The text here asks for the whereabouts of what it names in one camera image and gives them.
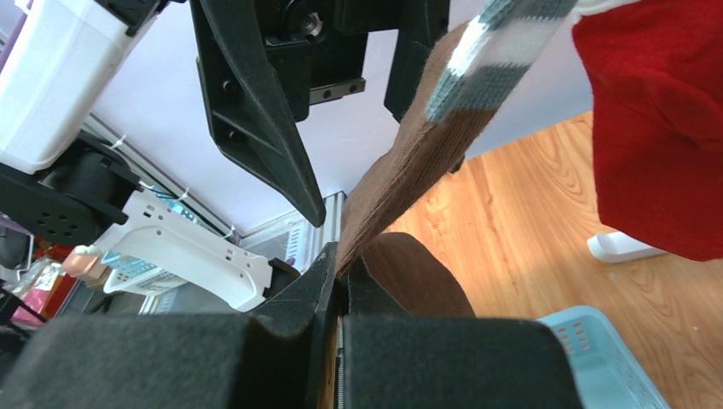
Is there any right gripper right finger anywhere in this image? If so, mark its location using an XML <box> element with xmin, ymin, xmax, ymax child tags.
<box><xmin>340</xmin><ymin>273</ymin><xmax>582</xmax><ymax>408</ymax></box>

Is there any light blue plastic basket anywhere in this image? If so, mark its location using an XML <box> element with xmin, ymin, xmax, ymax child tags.
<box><xmin>539</xmin><ymin>306</ymin><xmax>669</xmax><ymax>409</ymax></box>

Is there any brown sock striped cuff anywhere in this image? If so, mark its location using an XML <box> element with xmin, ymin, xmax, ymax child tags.
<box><xmin>335</xmin><ymin>1</ymin><xmax>576</xmax><ymax>317</ymax></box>

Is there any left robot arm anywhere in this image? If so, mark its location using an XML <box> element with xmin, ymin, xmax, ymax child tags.
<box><xmin>1</xmin><ymin>1</ymin><xmax>449</xmax><ymax>312</ymax></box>

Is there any white storage basket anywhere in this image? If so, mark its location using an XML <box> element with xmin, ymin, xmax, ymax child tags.
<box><xmin>101</xmin><ymin>251</ymin><xmax>187</xmax><ymax>296</ymax></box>

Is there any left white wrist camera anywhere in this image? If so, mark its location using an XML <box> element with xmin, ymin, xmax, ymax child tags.
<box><xmin>1</xmin><ymin>1</ymin><xmax>166</xmax><ymax>175</ymax></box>

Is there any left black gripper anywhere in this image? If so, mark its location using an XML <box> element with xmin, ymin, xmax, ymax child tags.
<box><xmin>190</xmin><ymin>0</ymin><xmax>449</xmax><ymax>227</ymax></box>

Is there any white grey drying rack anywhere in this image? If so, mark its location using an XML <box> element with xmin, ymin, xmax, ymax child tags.
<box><xmin>587</xmin><ymin>232</ymin><xmax>667</xmax><ymax>263</ymax></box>

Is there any aluminium frame rail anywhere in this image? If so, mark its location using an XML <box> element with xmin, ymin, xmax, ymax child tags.
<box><xmin>240</xmin><ymin>191</ymin><xmax>347</xmax><ymax>273</ymax></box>

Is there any red snowflake christmas sock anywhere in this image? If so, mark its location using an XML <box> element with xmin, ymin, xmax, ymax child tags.
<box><xmin>572</xmin><ymin>0</ymin><xmax>722</xmax><ymax>262</ymax></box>

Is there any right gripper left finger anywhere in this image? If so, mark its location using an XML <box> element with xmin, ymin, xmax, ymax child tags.
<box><xmin>1</xmin><ymin>243</ymin><xmax>337</xmax><ymax>408</ymax></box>

